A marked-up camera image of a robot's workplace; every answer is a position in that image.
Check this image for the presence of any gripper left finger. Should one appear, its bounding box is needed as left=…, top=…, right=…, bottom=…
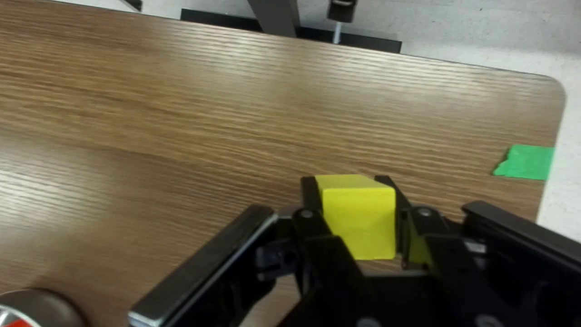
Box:
left=128, top=176, right=364, bottom=327

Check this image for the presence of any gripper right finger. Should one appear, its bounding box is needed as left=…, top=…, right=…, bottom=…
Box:
left=375, top=175, right=581, bottom=327

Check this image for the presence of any yellow block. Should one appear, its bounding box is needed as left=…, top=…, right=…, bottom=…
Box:
left=314, top=174, right=397, bottom=261

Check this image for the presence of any green tape piece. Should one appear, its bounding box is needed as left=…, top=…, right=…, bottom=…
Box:
left=492, top=144, right=556, bottom=181

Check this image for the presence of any dark round container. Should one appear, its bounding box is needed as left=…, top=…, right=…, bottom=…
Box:
left=0, top=288, right=88, bottom=327

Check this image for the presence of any black clamp with silver rod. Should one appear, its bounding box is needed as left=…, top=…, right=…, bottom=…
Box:
left=327, top=0, right=358, bottom=45

